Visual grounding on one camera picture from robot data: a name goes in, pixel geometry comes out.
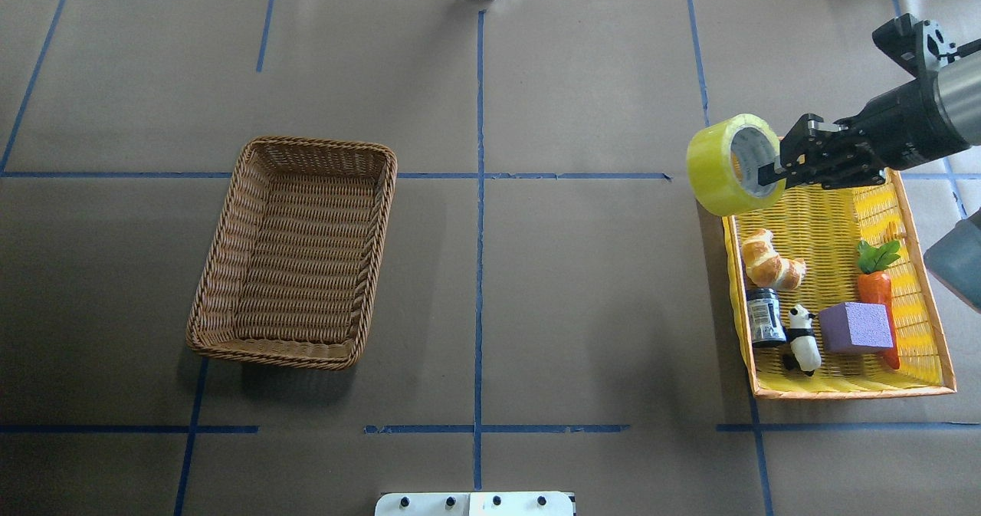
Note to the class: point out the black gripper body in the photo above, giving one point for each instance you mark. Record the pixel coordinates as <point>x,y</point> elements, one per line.
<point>898,124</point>

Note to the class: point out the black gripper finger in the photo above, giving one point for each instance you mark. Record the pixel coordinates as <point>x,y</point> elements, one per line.
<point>770,174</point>

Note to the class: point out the yellow packing tape roll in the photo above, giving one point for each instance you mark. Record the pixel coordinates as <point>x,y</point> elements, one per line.
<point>724,163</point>

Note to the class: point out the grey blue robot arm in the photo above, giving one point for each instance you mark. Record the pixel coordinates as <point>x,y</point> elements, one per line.
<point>934,115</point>

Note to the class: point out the brown wicker basket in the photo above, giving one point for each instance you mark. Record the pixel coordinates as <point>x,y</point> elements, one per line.
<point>292,272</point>

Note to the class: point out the toy croissant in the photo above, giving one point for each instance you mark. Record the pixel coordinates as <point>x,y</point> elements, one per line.
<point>766,268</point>

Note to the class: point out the small black jar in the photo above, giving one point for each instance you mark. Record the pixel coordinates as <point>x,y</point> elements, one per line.
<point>763,313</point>

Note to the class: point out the toy carrot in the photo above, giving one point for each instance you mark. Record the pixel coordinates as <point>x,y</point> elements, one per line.
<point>874,286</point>

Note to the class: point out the purple foam cube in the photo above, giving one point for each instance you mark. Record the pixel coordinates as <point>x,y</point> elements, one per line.
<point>856,328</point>

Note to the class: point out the panda figurine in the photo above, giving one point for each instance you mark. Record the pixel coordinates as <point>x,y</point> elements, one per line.
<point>801,351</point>

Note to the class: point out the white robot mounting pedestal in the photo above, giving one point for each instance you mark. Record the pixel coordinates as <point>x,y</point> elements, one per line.
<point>477,503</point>

